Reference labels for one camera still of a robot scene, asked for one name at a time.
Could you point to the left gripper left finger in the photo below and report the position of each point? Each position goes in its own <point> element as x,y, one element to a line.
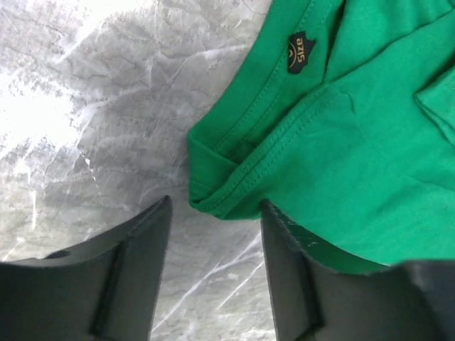
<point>105,288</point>

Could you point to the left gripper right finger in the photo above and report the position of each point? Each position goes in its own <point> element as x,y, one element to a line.
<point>320,292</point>

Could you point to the green t-shirt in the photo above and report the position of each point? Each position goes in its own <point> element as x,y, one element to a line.
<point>342,115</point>

